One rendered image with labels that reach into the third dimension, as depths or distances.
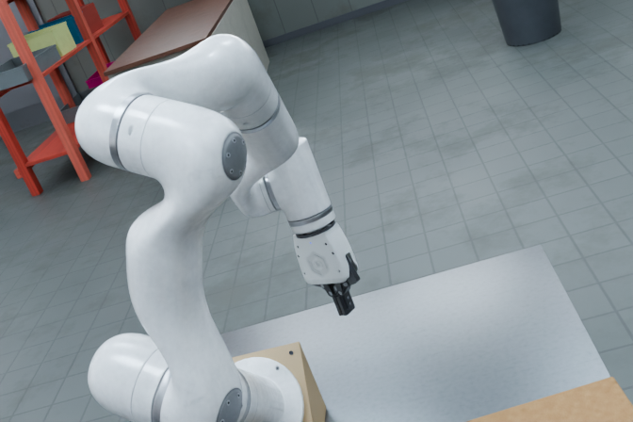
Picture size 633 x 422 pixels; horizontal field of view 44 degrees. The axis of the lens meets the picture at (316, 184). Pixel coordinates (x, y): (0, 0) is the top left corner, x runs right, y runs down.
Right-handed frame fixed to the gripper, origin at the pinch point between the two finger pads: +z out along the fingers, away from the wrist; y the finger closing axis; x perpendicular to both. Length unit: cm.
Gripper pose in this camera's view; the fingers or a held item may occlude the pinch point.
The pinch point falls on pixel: (344, 302)
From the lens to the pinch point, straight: 146.9
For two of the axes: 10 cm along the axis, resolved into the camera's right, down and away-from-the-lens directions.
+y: 7.5, -1.3, -6.6
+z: 3.4, 9.1, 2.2
